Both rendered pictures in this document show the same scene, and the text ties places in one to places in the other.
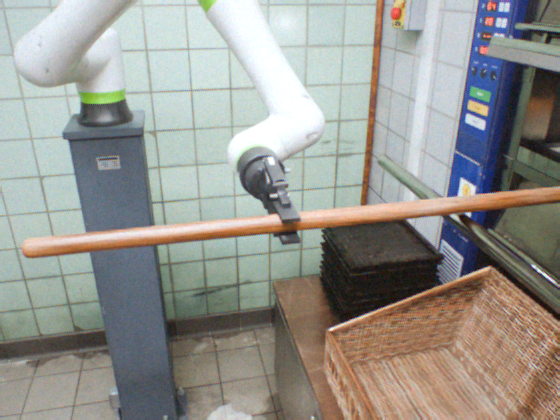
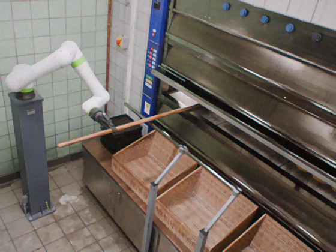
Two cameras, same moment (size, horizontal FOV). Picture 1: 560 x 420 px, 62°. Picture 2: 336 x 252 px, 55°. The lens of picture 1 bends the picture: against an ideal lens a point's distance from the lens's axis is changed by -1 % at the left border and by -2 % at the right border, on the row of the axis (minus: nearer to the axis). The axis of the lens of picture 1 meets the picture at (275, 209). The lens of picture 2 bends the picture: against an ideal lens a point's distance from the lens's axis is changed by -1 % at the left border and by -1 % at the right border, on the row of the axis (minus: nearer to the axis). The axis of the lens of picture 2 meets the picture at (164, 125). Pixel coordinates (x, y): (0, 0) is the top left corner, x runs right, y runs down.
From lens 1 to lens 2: 1.56 m
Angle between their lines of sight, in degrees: 28
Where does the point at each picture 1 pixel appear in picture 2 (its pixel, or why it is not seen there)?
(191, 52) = (35, 54)
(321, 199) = not seen: hidden behind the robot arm
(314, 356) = (107, 165)
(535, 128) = (165, 89)
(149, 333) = (42, 170)
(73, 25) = (35, 77)
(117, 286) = (31, 154)
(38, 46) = (19, 81)
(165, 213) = not seen: hidden behind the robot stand
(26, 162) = not seen: outside the picture
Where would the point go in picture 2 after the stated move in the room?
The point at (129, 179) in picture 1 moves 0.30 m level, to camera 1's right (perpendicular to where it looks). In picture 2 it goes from (37, 116) to (75, 111)
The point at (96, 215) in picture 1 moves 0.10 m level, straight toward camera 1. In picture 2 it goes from (25, 130) to (32, 136)
